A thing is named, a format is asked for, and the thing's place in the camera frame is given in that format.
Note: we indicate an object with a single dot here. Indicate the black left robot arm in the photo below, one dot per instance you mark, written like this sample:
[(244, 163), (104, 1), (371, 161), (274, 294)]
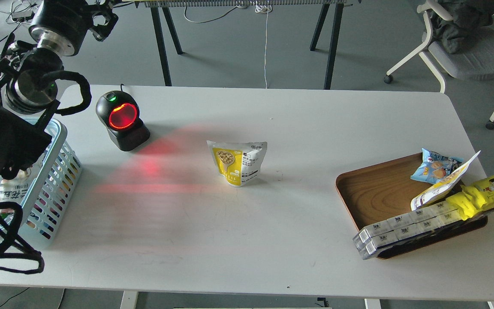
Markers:
[(34, 86)]

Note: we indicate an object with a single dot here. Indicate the silver boxed snack pack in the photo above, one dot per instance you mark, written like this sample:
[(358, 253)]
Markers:
[(372, 239)]

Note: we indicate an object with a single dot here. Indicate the blue snack bag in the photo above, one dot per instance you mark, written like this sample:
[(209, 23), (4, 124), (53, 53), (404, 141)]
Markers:
[(435, 167)]

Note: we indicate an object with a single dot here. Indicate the light blue plastic basket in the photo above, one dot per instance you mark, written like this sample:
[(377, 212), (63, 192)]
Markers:
[(55, 176)]

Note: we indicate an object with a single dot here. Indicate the red white snack bag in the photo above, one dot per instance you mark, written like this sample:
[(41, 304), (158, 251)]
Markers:
[(16, 189)]

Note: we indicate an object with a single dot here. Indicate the yellow cartoon snack pack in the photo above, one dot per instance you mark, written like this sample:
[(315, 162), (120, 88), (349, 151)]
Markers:
[(474, 199)]

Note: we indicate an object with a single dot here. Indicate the wooden oval tray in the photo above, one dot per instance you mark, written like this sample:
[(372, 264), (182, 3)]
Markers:
[(375, 193)]

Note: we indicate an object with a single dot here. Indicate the black barcode scanner red window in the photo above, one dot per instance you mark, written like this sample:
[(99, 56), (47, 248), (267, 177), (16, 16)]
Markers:
[(119, 112)]

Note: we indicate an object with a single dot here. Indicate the black leg background table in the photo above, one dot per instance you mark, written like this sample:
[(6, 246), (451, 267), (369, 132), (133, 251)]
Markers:
[(246, 43)]

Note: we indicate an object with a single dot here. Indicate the grey white office chair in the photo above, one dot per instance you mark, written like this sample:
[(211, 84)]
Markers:
[(459, 39)]

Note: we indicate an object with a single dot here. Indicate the black power strip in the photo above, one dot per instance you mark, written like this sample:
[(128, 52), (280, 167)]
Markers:
[(22, 16)]

